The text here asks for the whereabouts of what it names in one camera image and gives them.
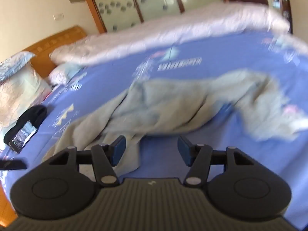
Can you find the white lilac quilt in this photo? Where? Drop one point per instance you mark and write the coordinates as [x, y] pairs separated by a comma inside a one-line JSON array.
[[212, 20]]

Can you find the grey sweat pants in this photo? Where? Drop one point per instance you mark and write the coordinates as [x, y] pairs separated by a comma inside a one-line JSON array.
[[158, 107]]

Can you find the wooden headboard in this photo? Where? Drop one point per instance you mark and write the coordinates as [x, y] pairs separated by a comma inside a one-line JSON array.
[[42, 63]]

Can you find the smartphone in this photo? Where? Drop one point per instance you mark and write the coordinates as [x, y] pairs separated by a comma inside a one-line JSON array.
[[22, 137]]

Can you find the black cloth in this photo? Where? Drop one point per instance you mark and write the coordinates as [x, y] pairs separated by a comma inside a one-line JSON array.
[[35, 115]]

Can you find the small white blue pillow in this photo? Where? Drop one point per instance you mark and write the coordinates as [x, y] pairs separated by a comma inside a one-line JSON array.
[[63, 73]]

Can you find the floral pillow stack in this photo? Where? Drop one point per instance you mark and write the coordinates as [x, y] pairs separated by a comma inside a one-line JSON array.
[[21, 87]]

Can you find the blue patterned bed sheet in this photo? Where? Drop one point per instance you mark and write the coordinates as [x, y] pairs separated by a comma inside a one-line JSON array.
[[209, 57]]

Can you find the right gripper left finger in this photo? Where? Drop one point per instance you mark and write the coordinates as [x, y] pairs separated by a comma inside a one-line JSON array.
[[104, 158]]

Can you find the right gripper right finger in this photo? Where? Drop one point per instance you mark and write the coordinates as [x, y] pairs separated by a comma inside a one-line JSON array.
[[197, 157]]

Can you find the white wall switch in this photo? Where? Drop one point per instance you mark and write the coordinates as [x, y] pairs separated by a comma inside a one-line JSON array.
[[58, 17]]

